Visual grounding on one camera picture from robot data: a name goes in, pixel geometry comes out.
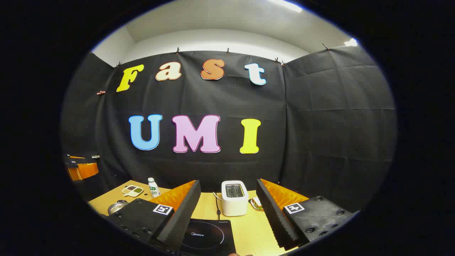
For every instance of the white divided dish of grains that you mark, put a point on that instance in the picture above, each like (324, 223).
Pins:
(132, 191)

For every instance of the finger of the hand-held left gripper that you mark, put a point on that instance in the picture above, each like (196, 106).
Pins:
(87, 171)

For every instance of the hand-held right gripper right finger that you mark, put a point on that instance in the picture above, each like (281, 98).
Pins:
(275, 220)

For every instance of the black induction cooktop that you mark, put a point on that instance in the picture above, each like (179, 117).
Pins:
(213, 241)

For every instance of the small white plate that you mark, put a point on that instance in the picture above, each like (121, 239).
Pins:
(253, 207)

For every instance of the white bottle with green label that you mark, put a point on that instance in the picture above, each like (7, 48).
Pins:
(153, 188)

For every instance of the small ceiling light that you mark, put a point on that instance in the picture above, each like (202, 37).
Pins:
(351, 42)

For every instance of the white toaster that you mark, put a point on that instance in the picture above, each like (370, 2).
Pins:
(234, 206)

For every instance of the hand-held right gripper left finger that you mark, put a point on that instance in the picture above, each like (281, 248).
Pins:
(185, 213)

